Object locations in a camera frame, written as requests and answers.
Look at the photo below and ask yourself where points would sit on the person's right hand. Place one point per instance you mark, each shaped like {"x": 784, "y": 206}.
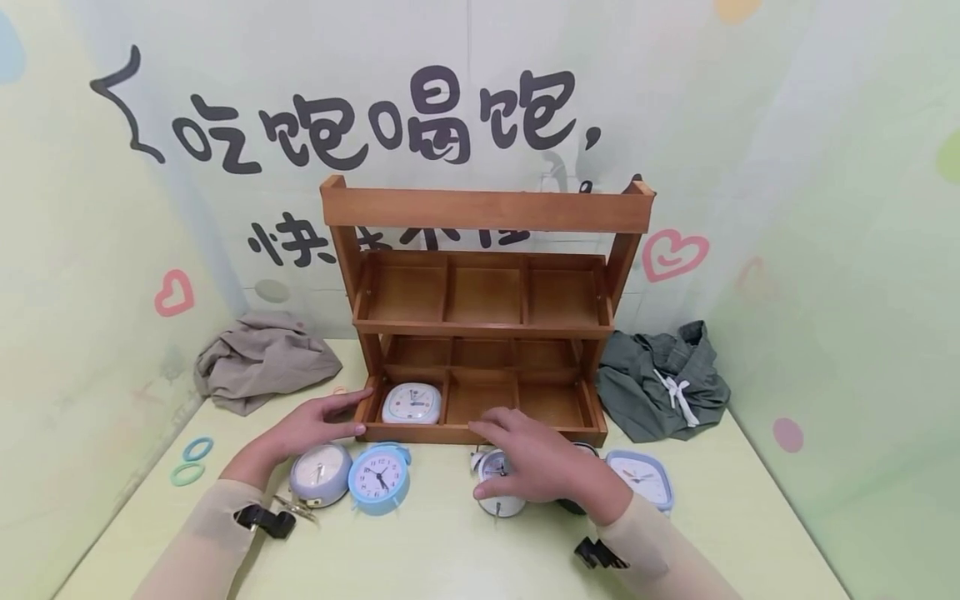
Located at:
{"x": 551, "y": 467}

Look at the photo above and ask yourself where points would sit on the person's left hand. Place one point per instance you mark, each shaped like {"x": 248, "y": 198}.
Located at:
{"x": 296, "y": 437}

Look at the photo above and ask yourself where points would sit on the person's left thumb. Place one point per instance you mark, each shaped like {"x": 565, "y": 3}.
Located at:
{"x": 343, "y": 430}

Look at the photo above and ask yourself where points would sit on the person's right thumb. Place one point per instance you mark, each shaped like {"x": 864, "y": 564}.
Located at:
{"x": 499, "y": 490}

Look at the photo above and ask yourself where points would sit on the person's right fingers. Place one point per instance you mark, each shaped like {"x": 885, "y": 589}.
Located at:
{"x": 504, "y": 427}

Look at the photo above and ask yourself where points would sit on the person's left index finger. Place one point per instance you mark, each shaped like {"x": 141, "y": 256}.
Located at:
{"x": 346, "y": 401}

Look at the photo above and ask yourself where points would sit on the white round alarm clock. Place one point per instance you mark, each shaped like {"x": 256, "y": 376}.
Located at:
{"x": 496, "y": 467}

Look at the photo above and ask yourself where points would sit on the person's right forearm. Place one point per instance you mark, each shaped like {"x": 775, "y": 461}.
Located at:
{"x": 660, "y": 554}

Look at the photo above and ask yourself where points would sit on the grey round alarm clock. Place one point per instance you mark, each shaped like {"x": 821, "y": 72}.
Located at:
{"x": 321, "y": 475}

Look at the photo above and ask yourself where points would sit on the blue twin-bell alarm clock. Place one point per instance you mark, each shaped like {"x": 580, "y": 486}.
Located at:
{"x": 379, "y": 478}

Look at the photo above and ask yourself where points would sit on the white square alarm clock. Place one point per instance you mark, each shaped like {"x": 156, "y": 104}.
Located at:
{"x": 411, "y": 403}

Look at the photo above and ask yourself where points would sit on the black round alarm clock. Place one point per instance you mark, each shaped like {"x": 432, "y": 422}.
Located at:
{"x": 573, "y": 506}

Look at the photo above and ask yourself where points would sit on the small metal piece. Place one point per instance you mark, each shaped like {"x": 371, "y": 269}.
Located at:
{"x": 298, "y": 507}

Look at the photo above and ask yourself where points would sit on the beige crumpled garment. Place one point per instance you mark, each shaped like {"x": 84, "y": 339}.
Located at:
{"x": 262, "y": 360}

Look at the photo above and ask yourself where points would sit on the black wrist band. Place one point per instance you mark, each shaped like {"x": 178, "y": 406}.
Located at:
{"x": 264, "y": 520}
{"x": 598, "y": 554}

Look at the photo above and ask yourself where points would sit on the lavender square alarm clock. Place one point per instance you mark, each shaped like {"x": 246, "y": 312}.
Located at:
{"x": 645, "y": 478}

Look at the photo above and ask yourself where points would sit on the wooden two-tier shelf rack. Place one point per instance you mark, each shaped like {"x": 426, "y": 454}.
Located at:
{"x": 480, "y": 210}

